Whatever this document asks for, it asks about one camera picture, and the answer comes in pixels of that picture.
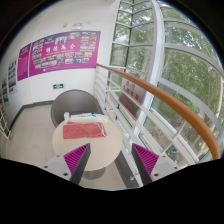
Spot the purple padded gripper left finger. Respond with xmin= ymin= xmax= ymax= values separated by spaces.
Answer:
xmin=44 ymin=144 xmax=91 ymax=185

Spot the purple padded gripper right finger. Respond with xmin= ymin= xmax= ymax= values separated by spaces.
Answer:
xmin=132 ymin=143 xmax=180 ymax=185

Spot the red towel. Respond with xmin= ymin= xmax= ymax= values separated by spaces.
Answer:
xmin=63 ymin=122 xmax=107 ymax=139

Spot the white metal railing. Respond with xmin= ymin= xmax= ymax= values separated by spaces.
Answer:
xmin=95 ymin=66 xmax=188 ymax=172

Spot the white blue tissue pack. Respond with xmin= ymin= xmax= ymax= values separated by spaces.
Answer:
xmin=64 ymin=112 xmax=108 ymax=121

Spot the grey round chair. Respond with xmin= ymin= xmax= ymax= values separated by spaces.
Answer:
xmin=51 ymin=90 xmax=103 ymax=127

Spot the red white sign board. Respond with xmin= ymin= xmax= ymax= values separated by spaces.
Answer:
xmin=119 ymin=78 xmax=146 ymax=119

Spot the green exit sign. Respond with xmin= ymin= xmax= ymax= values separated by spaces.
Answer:
xmin=53 ymin=84 xmax=64 ymax=89

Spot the orange wooden handrail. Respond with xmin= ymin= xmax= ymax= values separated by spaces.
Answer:
xmin=97 ymin=64 xmax=221 ymax=160

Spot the white wall notice board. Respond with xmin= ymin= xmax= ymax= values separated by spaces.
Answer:
xmin=8 ymin=58 xmax=17 ymax=94

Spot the large magenta wall poster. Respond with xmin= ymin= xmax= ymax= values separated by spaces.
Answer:
xmin=29 ymin=31 xmax=101 ymax=77

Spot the small magenta wall poster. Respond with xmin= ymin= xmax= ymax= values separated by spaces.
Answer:
xmin=17 ymin=44 xmax=31 ymax=81

